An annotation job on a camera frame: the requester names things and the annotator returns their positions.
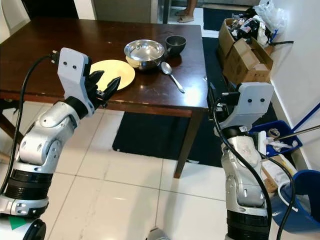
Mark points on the blue plastic bin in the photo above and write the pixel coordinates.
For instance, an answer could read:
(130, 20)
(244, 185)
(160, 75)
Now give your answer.
(275, 137)

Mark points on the dark blue door mat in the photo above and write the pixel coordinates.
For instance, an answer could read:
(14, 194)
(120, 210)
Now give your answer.
(220, 17)

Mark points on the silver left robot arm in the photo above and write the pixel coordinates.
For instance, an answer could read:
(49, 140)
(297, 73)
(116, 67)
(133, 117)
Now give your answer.
(47, 135)

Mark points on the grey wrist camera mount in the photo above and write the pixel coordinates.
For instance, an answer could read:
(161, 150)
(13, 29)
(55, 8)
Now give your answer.
(255, 105)
(72, 70)

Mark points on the person's feet in sandals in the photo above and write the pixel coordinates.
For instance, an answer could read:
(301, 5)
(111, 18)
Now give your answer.
(186, 15)

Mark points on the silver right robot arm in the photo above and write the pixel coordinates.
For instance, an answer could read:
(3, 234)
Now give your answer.
(245, 180)

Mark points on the blue plastic bucket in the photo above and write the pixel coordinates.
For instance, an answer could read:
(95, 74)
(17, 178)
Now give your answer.
(305, 200)

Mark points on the cardboard box of rubbish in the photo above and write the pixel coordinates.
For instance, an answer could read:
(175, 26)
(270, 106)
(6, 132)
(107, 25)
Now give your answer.
(227, 32)

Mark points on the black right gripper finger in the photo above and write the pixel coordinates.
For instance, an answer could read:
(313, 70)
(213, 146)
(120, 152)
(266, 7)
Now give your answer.
(212, 97)

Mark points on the clear plastic bag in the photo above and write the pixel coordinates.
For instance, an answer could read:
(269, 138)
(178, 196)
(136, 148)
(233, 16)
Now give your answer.
(272, 14)

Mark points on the white plastic chair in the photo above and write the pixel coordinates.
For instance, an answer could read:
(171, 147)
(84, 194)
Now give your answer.
(11, 17)

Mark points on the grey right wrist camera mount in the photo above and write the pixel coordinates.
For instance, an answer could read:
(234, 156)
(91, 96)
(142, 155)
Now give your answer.
(255, 105)

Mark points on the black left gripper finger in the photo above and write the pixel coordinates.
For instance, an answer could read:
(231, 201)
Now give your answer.
(97, 79)
(113, 87)

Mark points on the yellow plate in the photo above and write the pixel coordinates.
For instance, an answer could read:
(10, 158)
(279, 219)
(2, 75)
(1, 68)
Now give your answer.
(120, 74)

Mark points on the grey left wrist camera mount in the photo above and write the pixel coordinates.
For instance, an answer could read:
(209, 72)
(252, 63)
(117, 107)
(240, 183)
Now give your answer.
(72, 70)

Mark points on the steel spoon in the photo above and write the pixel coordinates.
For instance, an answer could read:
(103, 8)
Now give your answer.
(172, 75)

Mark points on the dark wooden table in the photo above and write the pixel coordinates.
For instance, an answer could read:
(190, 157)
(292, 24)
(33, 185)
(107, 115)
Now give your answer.
(30, 55)

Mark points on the steel bowl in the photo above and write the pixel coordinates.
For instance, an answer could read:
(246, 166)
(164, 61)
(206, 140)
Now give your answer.
(145, 52)

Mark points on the dark ceramic bowl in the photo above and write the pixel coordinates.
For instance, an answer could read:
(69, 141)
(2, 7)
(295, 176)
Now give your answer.
(176, 45)

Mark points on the dark floor rug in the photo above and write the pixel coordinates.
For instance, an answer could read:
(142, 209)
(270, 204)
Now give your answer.
(150, 135)

